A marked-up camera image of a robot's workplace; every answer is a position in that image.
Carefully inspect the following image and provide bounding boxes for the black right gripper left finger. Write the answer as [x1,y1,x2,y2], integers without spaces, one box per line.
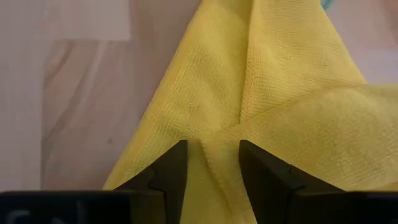
[0,139,188,224]

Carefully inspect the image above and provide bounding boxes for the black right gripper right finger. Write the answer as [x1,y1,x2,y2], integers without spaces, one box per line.
[239,139,398,224]

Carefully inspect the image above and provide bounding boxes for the yellow microfiber towel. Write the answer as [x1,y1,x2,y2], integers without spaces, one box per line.
[102,0,398,224]

